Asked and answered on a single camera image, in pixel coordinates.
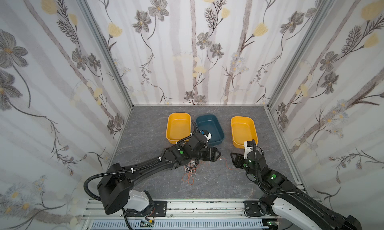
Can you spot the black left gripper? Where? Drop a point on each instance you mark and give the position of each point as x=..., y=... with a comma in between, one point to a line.
x=207, y=153

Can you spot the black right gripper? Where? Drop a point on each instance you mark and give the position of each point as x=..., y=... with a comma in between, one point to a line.
x=241, y=161

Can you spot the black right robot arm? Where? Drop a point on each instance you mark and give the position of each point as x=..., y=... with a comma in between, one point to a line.
x=283, y=198

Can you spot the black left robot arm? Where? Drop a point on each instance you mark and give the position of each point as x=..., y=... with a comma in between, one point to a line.
x=115, y=188

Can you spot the right yellow plastic tray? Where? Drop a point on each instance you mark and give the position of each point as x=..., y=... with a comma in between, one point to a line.
x=243, y=130

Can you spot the yellow plastic tray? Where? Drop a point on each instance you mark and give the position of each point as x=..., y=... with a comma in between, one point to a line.
x=243, y=130
x=178, y=127

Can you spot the teal plastic tray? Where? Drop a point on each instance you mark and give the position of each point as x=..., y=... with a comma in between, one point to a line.
x=211, y=124

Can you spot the left yellow plastic tray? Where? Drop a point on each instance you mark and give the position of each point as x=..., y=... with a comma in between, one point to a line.
x=178, y=127

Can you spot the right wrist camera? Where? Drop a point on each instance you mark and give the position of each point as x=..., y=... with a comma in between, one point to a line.
x=249, y=153

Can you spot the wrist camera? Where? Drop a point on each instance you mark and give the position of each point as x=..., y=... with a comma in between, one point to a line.
x=249, y=153
x=206, y=134

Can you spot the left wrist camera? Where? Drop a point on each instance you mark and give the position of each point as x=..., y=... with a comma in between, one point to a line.
x=206, y=134

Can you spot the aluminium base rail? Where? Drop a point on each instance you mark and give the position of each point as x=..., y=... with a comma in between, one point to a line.
x=206, y=214

